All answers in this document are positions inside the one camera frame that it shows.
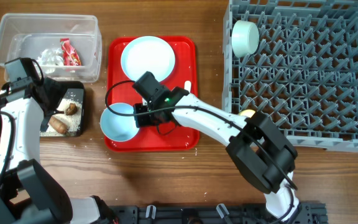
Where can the yellow plastic cup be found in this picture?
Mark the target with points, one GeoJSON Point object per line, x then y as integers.
{"type": "Point", "coordinates": [247, 113]}

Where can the black plastic tray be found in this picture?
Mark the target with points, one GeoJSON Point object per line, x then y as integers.
{"type": "Point", "coordinates": [75, 92]}

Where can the pile of white rice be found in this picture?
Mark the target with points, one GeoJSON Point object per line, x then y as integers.
{"type": "Point", "coordinates": [73, 122]}

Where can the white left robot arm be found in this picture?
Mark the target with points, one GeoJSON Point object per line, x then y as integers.
{"type": "Point", "coordinates": [28, 193]}

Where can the white plastic spoon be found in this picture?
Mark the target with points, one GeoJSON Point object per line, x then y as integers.
{"type": "Point", "coordinates": [187, 85]}

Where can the grey dishwasher rack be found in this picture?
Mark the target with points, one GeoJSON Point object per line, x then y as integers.
{"type": "Point", "coordinates": [304, 73]}

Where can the clear plastic waste bin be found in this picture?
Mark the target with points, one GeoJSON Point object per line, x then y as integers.
{"type": "Point", "coordinates": [28, 35]}

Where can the light blue small bowl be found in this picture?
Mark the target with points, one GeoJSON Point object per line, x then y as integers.
{"type": "Point", "coordinates": [118, 128]}

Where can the red serving tray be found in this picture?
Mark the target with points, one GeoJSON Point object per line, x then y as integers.
{"type": "Point", "coordinates": [168, 136]}

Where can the red snack wrapper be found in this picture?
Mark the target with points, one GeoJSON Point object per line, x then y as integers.
{"type": "Point", "coordinates": [70, 55]}

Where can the green bowl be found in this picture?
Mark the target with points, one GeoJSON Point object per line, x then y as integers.
{"type": "Point", "coordinates": [245, 38]}

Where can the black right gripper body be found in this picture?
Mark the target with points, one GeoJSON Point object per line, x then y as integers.
{"type": "Point", "coordinates": [144, 116]}

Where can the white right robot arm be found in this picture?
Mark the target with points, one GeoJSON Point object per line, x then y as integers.
{"type": "Point", "coordinates": [261, 153]}

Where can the white tissue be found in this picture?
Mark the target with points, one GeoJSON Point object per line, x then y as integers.
{"type": "Point", "coordinates": [51, 58]}

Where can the light blue plate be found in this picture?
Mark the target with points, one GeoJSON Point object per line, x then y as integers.
{"type": "Point", "coordinates": [148, 54]}

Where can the brown food scrap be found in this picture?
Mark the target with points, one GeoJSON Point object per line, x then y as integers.
{"type": "Point", "coordinates": [71, 110]}

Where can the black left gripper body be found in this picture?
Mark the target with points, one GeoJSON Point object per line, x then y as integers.
{"type": "Point", "coordinates": [56, 91]}

